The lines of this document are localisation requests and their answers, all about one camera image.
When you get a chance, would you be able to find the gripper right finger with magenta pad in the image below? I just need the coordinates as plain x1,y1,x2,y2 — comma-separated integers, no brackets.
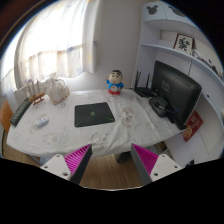
131,144,182,186

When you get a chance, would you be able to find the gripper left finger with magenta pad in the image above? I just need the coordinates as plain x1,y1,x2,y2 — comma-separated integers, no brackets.
42,144,92,185

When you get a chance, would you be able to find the white computer mouse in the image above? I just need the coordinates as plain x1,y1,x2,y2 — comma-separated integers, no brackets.
35,117,49,128

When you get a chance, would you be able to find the black mouse pad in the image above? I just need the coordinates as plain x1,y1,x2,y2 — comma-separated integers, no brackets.
74,102,115,128

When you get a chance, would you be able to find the black computer monitor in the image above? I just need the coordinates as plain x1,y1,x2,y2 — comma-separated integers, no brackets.
149,61,202,130

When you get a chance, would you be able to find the white patterned tablecloth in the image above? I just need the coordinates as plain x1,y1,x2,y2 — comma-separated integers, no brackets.
7,89,180,157

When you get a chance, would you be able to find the red booklet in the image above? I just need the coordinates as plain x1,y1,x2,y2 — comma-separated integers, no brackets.
182,111,203,142

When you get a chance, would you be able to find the black keyboard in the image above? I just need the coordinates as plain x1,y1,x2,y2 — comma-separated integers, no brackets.
10,98,31,126

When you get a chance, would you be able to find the black wifi router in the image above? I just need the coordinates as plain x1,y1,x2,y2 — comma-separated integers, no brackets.
134,72,156,97

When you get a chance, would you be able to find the white handbag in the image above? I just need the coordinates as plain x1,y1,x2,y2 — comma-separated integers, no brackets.
48,78,70,105

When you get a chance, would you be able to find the wooden ship model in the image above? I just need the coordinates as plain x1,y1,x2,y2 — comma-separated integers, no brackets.
26,79,46,106

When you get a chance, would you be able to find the orange wooden chair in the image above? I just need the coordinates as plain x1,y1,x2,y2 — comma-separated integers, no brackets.
0,101,13,132

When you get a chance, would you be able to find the cartoon boy figurine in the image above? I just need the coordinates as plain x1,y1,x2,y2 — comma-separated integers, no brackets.
106,69,124,95

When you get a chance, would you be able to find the white sheer curtain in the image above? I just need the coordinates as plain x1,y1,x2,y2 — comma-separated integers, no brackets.
0,0,102,94

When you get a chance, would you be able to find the framed picture on shelf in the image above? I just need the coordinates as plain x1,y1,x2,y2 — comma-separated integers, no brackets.
174,33,194,54

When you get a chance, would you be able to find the white wall shelf unit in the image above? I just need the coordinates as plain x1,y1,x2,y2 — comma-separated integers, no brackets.
135,1,224,166

